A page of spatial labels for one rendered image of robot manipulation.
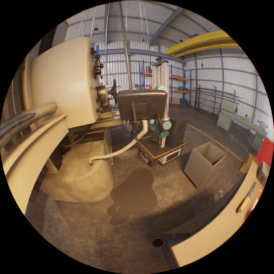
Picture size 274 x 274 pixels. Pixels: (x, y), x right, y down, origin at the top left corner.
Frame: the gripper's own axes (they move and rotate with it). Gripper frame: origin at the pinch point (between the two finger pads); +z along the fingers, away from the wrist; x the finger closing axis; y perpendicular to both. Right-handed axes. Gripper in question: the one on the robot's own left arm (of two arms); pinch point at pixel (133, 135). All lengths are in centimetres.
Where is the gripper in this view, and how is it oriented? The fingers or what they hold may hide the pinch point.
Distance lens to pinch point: 114.4
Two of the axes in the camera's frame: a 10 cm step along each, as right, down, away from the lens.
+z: -3.8, 8.1, 4.4
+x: 3.1, 5.6, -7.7
